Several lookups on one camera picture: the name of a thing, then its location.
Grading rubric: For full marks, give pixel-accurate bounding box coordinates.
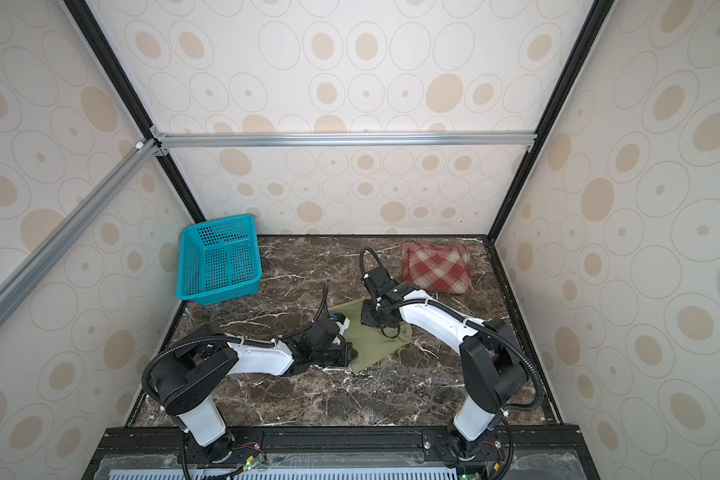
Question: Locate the olive green skirt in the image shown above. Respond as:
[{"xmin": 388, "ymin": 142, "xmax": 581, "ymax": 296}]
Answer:
[{"xmin": 329, "ymin": 300, "xmax": 412, "ymax": 373}]

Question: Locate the red plaid skirt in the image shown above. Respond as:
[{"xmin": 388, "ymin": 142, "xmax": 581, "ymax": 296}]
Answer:
[{"xmin": 401, "ymin": 242, "xmax": 474, "ymax": 295}]

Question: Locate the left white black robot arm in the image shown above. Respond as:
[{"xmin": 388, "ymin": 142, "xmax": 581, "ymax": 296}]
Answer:
[{"xmin": 141, "ymin": 286, "xmax": 358, "ymax": 447}]

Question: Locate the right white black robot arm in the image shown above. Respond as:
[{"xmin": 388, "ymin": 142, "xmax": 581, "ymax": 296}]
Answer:
[{"xmin": 359, "ymin": 247, "xmax": 545, "ymax": 444}]

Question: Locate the teal plastic basket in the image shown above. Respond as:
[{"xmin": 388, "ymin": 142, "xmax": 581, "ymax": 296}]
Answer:
[{"xmin": 176, "ymin": 214, "xmax": 262, "ymax": 305}]

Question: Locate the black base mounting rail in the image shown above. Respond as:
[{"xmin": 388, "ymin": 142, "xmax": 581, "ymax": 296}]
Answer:
[{"xmin": 83, "ymin": 425, "xmax": 599, "ymax": 479}]

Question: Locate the horizontal aluminium back rail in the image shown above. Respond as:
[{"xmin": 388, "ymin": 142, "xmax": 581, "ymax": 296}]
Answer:
[{"xmin": 157, "ymin": 131, "xmax": 537, "ymax": 148}]

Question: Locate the diagonal aluminium left rail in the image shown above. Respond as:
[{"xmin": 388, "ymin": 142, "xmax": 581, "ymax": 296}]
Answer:
[{"xmin": 0, "ymin": 139, "xmax": 157, "ymax": 327}]

